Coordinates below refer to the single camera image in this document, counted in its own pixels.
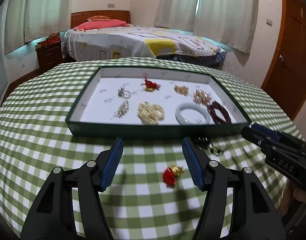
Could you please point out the red items on nightstand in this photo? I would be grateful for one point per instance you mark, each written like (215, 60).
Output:
(51, 39)

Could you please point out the green jewelry tray box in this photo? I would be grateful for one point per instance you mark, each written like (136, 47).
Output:
(151, 115)

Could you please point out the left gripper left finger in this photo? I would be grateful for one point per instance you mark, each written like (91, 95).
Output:
(51, 215)

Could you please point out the right white curtain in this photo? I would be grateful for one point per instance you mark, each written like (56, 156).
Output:
(232, 22)

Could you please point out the dark wooden nightstand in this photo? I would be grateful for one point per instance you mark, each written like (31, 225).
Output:
(49, 56)

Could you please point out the red knot gold charm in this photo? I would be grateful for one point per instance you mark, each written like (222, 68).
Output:
(148, 85)

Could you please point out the orange small pillow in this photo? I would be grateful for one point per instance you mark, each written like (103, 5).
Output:
(98, 18)

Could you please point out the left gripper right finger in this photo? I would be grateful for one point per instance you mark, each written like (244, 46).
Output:
(254, 215)

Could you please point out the brown wooden door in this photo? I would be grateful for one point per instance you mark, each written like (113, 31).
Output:
(285, 81)

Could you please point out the wooden headboard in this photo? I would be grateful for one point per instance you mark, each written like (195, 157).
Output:
(78, 18)

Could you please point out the red flower gold ornament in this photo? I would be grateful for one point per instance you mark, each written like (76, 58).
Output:
(171, 174)

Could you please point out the bed with patterned sheet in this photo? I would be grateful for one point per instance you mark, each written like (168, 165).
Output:
(139, 41)

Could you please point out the pink pillow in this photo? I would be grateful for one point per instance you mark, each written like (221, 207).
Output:
(101, 25)

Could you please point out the left white curtain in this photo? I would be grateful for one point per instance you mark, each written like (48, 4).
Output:
(28, 20)

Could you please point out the silver rhinestone brooch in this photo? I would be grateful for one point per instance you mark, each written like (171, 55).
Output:
(123, 109)

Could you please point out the white curtain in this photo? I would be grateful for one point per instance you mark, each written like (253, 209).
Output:
(232, 22)
(28, 20)

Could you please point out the white jade bangle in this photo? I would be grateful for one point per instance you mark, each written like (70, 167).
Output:
(191, 114)

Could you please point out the right hand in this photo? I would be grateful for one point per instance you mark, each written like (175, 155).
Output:
(291, 192)

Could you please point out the large pearl gold brooch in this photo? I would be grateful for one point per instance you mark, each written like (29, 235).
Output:
(200, 97)

